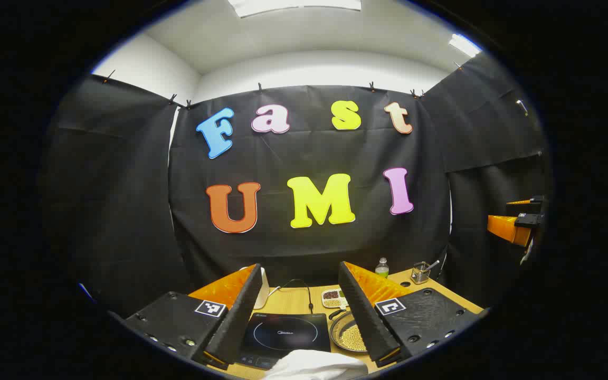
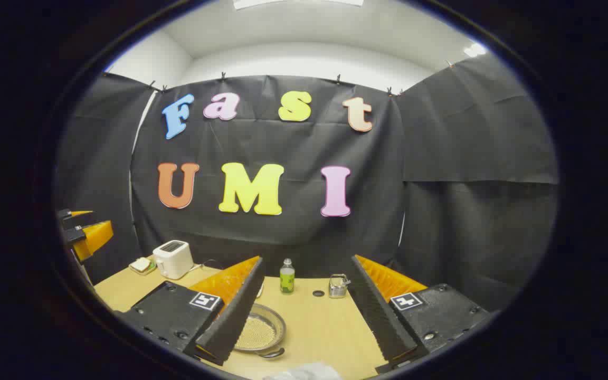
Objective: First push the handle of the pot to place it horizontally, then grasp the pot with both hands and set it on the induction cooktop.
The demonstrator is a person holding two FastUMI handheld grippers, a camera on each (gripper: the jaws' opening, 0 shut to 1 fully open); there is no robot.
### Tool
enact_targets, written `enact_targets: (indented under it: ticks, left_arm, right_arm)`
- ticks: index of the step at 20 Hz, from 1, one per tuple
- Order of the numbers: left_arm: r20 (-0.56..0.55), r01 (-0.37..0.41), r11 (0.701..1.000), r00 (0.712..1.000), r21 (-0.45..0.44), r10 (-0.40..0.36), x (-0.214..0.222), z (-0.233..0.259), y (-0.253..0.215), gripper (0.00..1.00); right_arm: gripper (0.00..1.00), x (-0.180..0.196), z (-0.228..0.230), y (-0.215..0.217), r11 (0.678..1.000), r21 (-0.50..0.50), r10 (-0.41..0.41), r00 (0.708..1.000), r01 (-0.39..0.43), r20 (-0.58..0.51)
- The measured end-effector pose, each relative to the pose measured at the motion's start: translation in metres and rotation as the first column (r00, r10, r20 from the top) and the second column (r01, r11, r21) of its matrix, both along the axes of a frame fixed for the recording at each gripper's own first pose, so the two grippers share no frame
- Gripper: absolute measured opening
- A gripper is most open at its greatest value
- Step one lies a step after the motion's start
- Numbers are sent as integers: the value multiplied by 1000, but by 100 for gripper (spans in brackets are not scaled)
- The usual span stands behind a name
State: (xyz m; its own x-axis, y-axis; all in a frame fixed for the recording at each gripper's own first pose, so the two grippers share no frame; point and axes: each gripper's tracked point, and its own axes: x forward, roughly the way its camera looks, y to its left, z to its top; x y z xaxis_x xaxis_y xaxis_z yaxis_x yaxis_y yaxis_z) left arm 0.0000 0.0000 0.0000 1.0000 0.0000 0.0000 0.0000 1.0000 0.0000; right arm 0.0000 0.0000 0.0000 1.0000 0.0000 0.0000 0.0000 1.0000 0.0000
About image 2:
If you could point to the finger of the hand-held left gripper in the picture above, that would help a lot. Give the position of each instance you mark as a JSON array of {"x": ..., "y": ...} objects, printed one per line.
[
  {"x": 74, "y": 235},
  {"x": 65, "y": 214}
]

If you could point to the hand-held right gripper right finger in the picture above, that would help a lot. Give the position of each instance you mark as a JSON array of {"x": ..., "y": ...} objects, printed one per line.
[{"x": 383, "y": 322}]

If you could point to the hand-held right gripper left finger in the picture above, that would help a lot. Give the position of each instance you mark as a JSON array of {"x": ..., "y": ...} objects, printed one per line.
[{"x": 240, "y": 311}]

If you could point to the stainless steel pot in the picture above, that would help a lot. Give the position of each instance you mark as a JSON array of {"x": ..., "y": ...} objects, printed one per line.
[{"x": 262, "y": 332}]

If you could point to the pile of yellow soybeans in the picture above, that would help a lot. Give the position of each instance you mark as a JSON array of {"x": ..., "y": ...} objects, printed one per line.
[{"x": 259, "y": 333}]

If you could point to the green label drink bottle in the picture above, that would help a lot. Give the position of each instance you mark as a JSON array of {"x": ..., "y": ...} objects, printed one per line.
[{"x": 287, "y": 279}]

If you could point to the sandwich on small plate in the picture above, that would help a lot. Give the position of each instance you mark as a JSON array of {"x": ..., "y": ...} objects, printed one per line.
[{"x": 142, "y": 265}]

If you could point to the white toaster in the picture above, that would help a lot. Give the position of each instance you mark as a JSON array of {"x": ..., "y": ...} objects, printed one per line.
[{"x": 174, "y": 261}]

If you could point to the white cloth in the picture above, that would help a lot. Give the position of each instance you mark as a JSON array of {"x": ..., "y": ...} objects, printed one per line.
[{"x": 304, "y": 372}]

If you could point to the ceiling light panel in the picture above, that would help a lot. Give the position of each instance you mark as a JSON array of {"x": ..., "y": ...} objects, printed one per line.
[
  {"x": 474, "y": 50},
  {"x": 298, "y": 2}
]

